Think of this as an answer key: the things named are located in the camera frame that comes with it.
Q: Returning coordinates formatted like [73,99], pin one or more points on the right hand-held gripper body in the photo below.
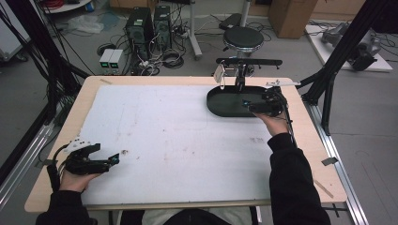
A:
[270,106]

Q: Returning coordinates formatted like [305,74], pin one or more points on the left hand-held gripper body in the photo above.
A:
[81,164]

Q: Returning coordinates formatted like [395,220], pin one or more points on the black oval tray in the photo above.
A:
[228,103]

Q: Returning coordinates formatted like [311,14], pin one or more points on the person's right hand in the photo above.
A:
[275,125]

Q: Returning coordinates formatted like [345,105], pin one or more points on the person's left hand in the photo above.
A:
[73,182]

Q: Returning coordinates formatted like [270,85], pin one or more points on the white tag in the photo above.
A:
[219,73]

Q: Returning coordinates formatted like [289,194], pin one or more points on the black round stool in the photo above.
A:
[243,37]

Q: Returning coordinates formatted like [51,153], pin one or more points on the white board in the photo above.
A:
[319,47]

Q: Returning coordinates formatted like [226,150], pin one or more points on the white foam mat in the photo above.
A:
[187,140]

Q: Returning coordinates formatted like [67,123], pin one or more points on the cardboard box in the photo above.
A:
[291,17]

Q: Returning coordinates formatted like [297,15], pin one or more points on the grey tape piece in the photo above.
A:
[329,161]

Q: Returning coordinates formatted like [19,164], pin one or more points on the white metal stand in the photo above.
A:
[194,34]

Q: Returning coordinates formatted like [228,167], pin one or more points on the white power supply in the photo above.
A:
[116,59]
[105,59]

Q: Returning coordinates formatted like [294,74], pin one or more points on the person's torso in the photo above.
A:
[194,217]

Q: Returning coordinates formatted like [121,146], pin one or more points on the grey device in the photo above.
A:
[363,47]

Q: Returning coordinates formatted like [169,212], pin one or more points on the black computer tower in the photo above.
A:
[139,31]
[162,25]

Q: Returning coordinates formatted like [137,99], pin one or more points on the clear plastic bag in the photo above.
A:
[86,24]

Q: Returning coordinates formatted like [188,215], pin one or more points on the black camera stand with bar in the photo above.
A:
[241,72]

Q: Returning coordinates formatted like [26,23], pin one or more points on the aluminium rail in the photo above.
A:
[22,165]
[344,184]

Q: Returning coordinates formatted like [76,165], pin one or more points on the black metal frame stand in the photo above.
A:
[341,53]
[34,47]

